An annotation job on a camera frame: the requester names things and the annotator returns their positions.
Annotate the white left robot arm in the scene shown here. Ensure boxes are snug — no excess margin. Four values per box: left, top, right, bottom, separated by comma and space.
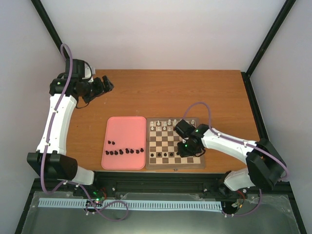
27, 76, 114, 196

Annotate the light blue cable duct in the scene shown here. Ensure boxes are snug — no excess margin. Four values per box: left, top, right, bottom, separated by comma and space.
38, 198, 222, 213

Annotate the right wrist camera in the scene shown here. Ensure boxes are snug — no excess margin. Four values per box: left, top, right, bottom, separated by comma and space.
174, 119, 195, 139

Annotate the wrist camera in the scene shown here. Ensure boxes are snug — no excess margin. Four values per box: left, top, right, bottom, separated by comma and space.
82, 61, 95, 82
174, 119, 195, 139

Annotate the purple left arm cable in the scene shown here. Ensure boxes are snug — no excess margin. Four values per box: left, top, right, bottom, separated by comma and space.
40, 43, 129, 222

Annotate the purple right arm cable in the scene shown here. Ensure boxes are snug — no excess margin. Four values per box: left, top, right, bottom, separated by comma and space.
182, 101, 291, 217

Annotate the pink plastic tray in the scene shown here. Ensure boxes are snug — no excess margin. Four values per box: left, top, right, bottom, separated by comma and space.
101, 117, 146, 170

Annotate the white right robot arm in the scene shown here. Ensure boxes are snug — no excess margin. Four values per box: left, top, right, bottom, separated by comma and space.
101, 117, 289, 192

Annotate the black aluminium frame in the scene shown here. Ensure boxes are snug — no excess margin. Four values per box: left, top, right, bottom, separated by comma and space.
14, 0, 308, 234

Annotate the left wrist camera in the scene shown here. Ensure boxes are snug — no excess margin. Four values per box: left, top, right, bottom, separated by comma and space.
82, 61, 95, 82

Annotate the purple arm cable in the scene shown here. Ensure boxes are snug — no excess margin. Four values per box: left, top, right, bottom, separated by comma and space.
182, 101, 291, 217
40, 43, 129, 222

